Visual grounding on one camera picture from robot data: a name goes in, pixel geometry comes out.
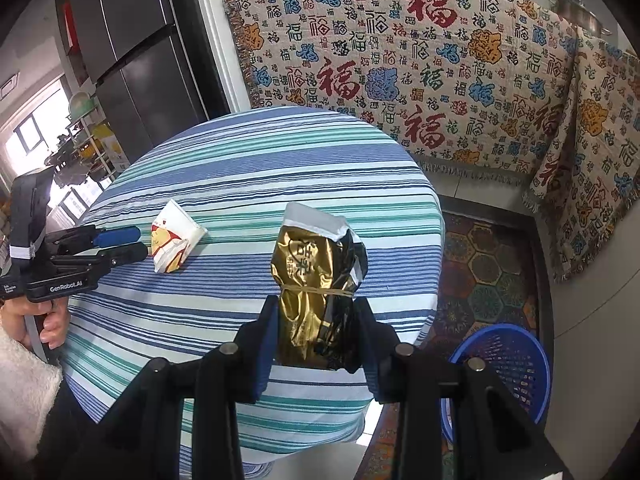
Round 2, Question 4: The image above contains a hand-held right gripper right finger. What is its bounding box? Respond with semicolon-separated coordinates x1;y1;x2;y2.
351;296;576;480

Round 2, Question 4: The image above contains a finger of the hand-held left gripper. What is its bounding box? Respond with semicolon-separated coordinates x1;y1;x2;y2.
45;225;143;252
49;241;151;277

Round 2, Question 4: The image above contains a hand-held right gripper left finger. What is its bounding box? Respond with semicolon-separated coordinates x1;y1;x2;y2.
57;294;280;480

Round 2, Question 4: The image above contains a white red printed packet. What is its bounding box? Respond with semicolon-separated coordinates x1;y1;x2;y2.
150;199;208;274

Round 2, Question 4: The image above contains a gold foil bag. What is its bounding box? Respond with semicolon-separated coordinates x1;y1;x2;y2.
270;202;368;371

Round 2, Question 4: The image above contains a blue plastic basket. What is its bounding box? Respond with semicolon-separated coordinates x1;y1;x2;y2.
440;322;552;446

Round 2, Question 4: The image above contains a person's left forearm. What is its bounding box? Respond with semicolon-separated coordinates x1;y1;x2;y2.
0;329;64;461

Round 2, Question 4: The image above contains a person's left hand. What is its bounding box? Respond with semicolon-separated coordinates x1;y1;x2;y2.
0;300;72;352

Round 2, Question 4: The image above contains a white storage rack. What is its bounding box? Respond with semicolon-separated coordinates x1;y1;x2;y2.
44;89;121;196

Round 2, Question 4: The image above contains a yellow cardboard box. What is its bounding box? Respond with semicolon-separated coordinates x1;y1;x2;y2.
90;122;131;171

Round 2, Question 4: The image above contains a green plastic basin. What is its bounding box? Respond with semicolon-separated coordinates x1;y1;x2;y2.
67;91;96;121

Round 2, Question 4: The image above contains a colourful hexagon pattern rug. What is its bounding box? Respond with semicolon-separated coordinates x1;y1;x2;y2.
357;207;543;480

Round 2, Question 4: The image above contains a blue striped tablecloth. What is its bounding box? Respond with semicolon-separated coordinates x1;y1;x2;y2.
60;106;446;480

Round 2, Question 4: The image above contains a grey refrigerator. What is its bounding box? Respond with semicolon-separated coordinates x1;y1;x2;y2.
55;0;208;161

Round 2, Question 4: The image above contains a red hanging cloth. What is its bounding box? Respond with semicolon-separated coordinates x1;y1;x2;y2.
60;2;82;56

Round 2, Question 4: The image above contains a large printed blanket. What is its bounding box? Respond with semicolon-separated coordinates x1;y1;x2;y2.
222;0;583;186

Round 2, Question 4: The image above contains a small printed blanket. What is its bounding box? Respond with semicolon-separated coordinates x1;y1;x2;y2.
522;27;640;283

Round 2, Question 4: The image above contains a steel pot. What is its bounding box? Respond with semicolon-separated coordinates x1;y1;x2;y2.
545;0;613;38

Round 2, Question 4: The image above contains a black door frame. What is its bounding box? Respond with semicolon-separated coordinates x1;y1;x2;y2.
185;0;237;117

